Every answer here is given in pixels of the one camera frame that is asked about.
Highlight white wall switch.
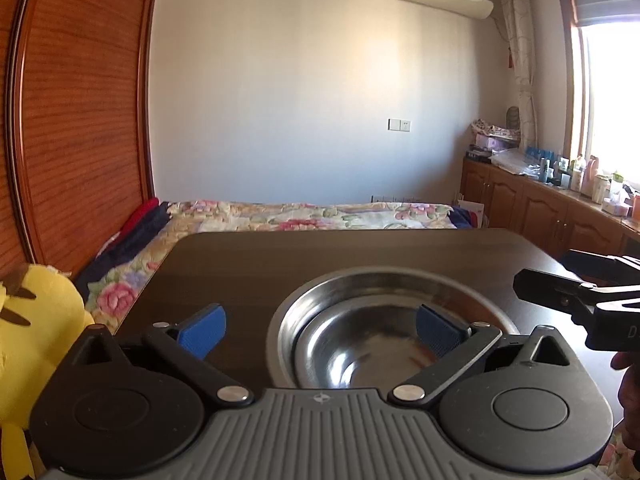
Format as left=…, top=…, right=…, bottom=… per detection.
left=387, top=118, right=411, bottom=132

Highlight yellow plush toy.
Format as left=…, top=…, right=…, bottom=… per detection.
left=1, top=264, right=93, bottom=479

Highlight small steel bowl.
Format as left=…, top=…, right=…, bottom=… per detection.
left=292, top=295, right=436, bottom=393

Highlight wooden wardrobe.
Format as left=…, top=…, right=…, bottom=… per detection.
left=1, top=0, right=155, bottom=273

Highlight window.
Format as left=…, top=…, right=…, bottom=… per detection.
left=560, top=0, right=639, bottom=186

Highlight person's right hand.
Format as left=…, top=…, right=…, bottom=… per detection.
left=611, top=352, right=639, bottom=448

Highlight wooden low cabinet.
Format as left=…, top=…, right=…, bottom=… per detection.
left=460, top=159, right=639, bottom=258

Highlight pile of clutter on cabinet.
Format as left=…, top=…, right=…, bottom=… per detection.
left=466, top=106, right=521, bottom=164

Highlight pink bottle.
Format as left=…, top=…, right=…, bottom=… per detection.
left=580, top=155, right=599, bottom=198

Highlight white power strip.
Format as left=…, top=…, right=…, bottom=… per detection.
left=370, top=195, right=423, bottom=204

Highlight floral bed quilt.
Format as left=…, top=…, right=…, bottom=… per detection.
left=85, top=200, right=471, bottom=332

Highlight large steel bowl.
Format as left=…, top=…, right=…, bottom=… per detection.
left=266, top=266, right=518, bottom=393

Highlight dark blue blanket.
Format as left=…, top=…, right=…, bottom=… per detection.
left=74, top=202, right=170, bottom=302

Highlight white paper box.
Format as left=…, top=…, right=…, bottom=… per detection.
left=457, top=200, right=485, bottom=229

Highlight blue bottles on cabinet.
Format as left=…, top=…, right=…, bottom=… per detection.
left=525, top=146, right=555, bottom=183

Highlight patterned curtain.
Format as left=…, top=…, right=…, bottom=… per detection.
left=500, top=0, right=538, bottom=151

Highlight red cloth on bed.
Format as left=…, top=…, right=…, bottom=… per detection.
left=119, top=197, right=160, bottom=236

